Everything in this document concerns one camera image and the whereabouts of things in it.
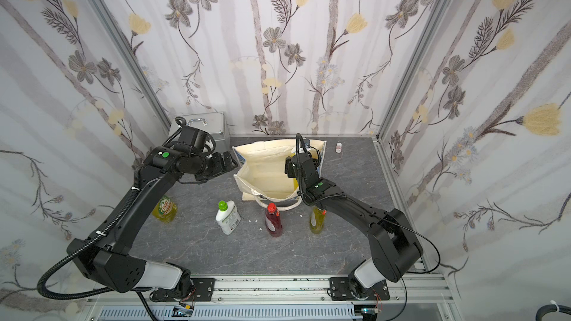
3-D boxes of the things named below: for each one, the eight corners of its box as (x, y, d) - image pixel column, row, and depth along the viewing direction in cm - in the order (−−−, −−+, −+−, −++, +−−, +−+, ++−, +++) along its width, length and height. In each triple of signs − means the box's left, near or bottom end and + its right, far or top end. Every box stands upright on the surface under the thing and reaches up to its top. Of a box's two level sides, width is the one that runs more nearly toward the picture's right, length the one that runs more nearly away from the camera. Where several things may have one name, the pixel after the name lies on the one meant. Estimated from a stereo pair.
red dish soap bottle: (267, 233, 89) (263, 213, 74) (274, 220, 92) (271, 199, 78) (279, 239, 87) (277, 220, 73) (285, 225, 91) (284, 205, 77)
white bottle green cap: (223, 233, 89) (210, 212, 74) (235, 217, 93) (224, 194, 79) (230, 236, 88) (218, 217, 73) (241, 220, 92) (232, 198, 78)
